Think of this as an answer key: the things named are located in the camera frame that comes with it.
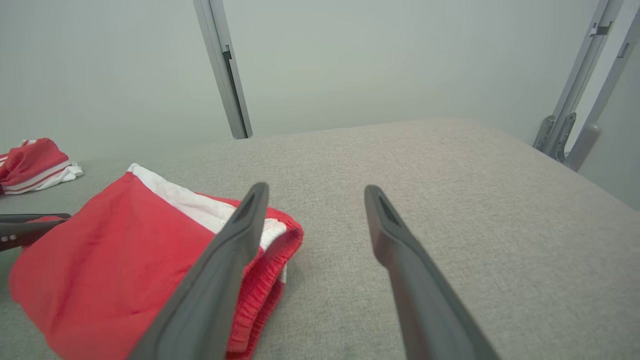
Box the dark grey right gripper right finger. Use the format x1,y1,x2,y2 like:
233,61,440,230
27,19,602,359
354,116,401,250
364,184,501,360

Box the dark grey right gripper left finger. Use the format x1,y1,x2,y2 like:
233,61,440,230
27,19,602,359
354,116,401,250
127,182,270,360

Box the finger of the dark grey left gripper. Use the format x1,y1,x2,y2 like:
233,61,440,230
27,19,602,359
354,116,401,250
0,218,67,252
0,213,72,224

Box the red Bulls 23 jersey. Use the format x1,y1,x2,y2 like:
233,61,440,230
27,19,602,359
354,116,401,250
0,138,84,195

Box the red shorts with white stripes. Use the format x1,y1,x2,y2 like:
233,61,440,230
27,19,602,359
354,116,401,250
9,163,304,360

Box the slim grey wall frame post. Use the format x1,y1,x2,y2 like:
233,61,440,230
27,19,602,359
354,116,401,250
193,0,253,140

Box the grey partition post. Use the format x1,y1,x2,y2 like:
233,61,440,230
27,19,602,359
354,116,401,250
564,10,640,172
532,0,626,162

